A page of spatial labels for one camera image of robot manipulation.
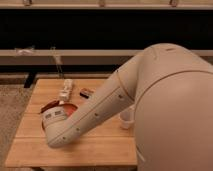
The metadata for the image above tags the orange ceramic bowl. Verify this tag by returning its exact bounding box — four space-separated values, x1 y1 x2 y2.
41 101 78 129

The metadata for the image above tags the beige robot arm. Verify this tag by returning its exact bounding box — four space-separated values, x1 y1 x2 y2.
42 43 213 171

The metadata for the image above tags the small dark red object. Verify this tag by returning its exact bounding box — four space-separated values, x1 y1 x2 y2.
80 88 94 99

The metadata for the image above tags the white plastic cup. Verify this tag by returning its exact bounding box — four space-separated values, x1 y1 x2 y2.
119 107 134 129

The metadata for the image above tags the wooden bench rail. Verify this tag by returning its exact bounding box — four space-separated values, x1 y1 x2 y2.
0 49 213 67

